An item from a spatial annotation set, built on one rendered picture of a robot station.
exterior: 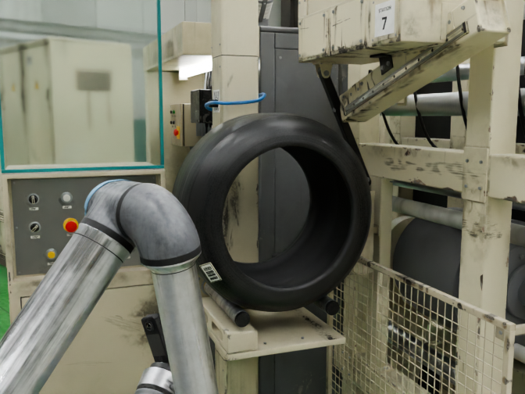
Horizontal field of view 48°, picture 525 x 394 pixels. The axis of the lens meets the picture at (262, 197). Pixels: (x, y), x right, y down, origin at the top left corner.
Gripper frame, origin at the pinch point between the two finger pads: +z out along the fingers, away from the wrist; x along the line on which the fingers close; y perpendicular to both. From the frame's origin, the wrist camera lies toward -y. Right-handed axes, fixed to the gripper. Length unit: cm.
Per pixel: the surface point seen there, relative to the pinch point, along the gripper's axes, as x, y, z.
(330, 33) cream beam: 39, -17, 77
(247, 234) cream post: -12, 24, 48
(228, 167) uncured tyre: 13.7, -13.7, 30.4
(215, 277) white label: 0.5, 6.3, 12.3
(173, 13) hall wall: -572, 149, 956
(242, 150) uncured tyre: 17.5, -14.4, 34.9
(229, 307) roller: -4.5, 19.5, 12.6
